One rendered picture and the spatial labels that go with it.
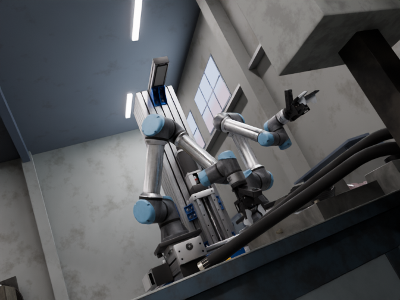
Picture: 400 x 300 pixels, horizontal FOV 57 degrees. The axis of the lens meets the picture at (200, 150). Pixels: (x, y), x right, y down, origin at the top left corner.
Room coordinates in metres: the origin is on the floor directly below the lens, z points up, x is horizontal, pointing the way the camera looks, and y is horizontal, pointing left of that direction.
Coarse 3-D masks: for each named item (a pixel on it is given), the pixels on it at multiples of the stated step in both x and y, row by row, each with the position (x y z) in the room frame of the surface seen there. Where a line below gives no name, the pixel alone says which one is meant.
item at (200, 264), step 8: (280, 208) 0.90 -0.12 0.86; (288, 208) 0.90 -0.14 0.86; (296, 208) 0.90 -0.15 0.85; (272, 216) 0.90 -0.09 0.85; (280, 216) 0.90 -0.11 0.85; (256, 224) 0.91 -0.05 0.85; (264, 224) 0.90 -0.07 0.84; (272, 224) 0.91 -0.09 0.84; (248, 232) 0.91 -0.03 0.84; (256, 232) 0.91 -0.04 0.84; (264, 232) 0.92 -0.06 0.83; (232, 240) 0.92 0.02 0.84; (240, 240) 0.91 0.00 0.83; (248, 240) 0.91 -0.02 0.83; (224, 248) 0.91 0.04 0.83; (232, 248) 0.91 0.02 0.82; (240, 248) 0.92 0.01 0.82; (208, 256) 0.93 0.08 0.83; (216, 256) 0.92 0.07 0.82; (224, 256) 0.92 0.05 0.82; (200, 264) 0.92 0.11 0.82; (208, 264) 0.92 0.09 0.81; (216, 264) 0.93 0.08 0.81
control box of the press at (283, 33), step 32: (256, 0) 0.61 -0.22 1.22; (288, 0) 0.56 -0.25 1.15; (320, 0) 0.52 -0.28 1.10; (352, 0) 0.56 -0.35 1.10; (384, 0) 0.59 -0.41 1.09; (256, 32) 0.65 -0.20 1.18; (288, 32) 0.59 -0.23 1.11; (320, 32) 0.56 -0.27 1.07; (352, 32) 0.61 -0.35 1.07; (384, 32) 0.67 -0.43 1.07; (288, 64) 0.63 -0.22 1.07; (320, 64) 0.69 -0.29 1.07; (352, 64) 0.66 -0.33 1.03; (384, 64) 0.62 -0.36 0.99; (384, 96) 0.64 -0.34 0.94
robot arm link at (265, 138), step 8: (224, 112) 2.09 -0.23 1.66; (216, 120) 2.03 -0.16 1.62; (224, 120) 2.01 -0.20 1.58; (232, 120) 2.00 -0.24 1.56; (216, 128) 2.07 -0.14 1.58; (224, 128) 2.02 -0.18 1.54; (232, 128) 1.98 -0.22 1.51; (240, 128) 1.95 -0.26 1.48; (248, 128) 1.93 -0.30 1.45; (256, 128) 1.93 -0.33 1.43; (248, 136) 1.94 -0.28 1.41; (256, 136) 1.91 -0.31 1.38; (264, 136) 1.85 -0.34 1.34; (272, 136) 1.87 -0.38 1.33; (264, 144) 1.87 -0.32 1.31; (272, 144) 1.89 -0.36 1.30
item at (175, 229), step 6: (168, 222) 1.83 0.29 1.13; (174, 222) 1.84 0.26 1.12; (180, 222) 1.87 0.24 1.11; (162, 228) 1.85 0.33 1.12; (168, 228) 1.83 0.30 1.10; (174, 228) 1.83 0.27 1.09; (180, 228) 1.84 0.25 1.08; (162, 234) 1.84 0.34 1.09; (168, 234) 1.83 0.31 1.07; (174, 234) 1.82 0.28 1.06; (180, 234) 1.83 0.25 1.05; (162, 240) 1.84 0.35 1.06
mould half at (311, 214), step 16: (336, 192) 1.29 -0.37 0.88; (352, 192) 1.16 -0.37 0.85; (368, 192) 1.19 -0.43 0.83; (304, 208) 1.22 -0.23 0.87; (320, 208) 1.10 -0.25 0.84; (336, 208) 1.12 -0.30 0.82; (288, 224) 1.25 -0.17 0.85; (304, 224) 1.18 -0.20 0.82; (256, 240) 1.47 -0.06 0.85; (272, 240) 1.38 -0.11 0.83
